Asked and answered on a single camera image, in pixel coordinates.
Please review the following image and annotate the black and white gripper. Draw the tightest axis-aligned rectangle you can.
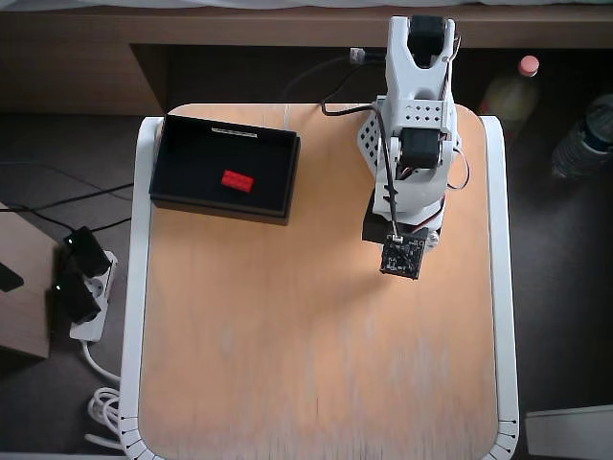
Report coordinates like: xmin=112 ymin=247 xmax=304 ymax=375
xmin=361 ymin=206 xmax=442 ymax=254

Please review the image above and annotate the red lego block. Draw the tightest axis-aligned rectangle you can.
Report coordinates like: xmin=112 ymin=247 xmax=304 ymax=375
xmin=220 ymin=169 xmax=256 ymax=195

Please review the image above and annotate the black rectangular bin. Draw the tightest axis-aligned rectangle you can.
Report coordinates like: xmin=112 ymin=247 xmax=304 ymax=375
xmin=148 ymin=113 xmax=302 ymax=227

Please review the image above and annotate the yellow bottle with pink cap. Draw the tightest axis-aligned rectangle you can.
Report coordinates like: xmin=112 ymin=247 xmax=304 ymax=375
xmin=478 ymin=55 xmax=543 ymax=141

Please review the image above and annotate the clear plastic water bottle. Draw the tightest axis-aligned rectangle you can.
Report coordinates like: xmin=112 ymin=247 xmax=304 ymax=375
xmin=550 ymin=93 xmax=613 ymax=181

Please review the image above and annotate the white flat box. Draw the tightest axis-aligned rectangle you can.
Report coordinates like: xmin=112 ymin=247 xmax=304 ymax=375
xmin=524 ymin=404 xmax=613 ymax=460

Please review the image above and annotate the black power adapter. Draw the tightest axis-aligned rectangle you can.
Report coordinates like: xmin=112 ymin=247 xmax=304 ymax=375
xmin=62 ymin=226 xmax=111 ymax=279
xmin=49 ymin=271 xmax=103 ymax=324

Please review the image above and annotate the white power strip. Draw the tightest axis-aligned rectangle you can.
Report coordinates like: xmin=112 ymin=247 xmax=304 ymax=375
xmin=69 ymin=248 xmax=120 ymax=343

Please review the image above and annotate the cardboard box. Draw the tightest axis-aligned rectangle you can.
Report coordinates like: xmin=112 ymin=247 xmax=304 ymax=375
xmin=0 ymin=200 xmax=61 ymax=360

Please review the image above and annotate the black phone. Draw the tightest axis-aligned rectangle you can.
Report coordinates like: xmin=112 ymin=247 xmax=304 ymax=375
xmin=0 ymin=262 xmax=25 ymax=294

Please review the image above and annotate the black wrist camera board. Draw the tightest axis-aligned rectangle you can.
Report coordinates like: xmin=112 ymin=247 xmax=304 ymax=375
xmin=379 ymin=233 xmax=428 ymax=281

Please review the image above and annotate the black camera cable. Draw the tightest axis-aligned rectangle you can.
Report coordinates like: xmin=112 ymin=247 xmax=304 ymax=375
xmin=320 ymin=98 xmax=401 ymax=241

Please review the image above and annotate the black cable with white plug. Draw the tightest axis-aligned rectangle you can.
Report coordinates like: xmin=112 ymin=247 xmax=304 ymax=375
xmin=282 ymin=46 xmax=387 ymax=97

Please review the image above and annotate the black floor cable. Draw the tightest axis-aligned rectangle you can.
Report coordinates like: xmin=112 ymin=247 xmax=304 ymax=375
xmin=0 ymin=184 xmax=135 ymax=215

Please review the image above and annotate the white coiled cable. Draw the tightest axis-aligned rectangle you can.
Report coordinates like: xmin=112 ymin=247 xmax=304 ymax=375
xmin=80 ymin=337 xmax=127 ymax=452

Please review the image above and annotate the brown wooden bed frame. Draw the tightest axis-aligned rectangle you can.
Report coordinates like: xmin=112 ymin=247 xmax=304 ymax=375
xmin=0 ymin=4 xmax=613 ymax=116

